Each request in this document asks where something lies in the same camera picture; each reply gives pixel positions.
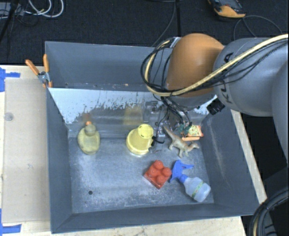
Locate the brown cardboard board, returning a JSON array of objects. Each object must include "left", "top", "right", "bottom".
[{"left": 1, "top": 78, "right": 51, "bottom": 224}]

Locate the black cylinder on white bracket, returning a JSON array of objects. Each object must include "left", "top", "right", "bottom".
[{"left": 202, "top": 95, "right": 226, "bottom": 116}]

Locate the orange and green toy food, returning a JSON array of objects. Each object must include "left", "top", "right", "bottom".
[{"left": 182, "top": 124, "right": 204, "bottom": 142}]

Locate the grey metal bin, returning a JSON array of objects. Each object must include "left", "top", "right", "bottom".
[{"left": 44, "top": 40, "right": 261, "bottom": 234}]

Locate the tan toy dinosaur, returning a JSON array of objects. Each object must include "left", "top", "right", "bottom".
[{"left": 163, "top": 126, "right": 200, "bottom": 158}]

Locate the red toy brick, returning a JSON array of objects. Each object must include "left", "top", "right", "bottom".
[{"left": 143, "top": 159, "right": 173, "bottom": 189}]

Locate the clear spray bottle blue trigger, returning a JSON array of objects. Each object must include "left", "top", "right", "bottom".
[{"left": 169, "top": 159, "right": 212, "bottom": 203}]

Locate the yellow plastic cup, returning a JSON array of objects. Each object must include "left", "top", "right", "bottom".
[{"left": 125, "top": 123, "right": 155, "bottom": 156}]

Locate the yellow bottle with orange cap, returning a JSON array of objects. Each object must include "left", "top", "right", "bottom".
[{"left": 77, "top": 120, "right": 101, "bottom": 155}]

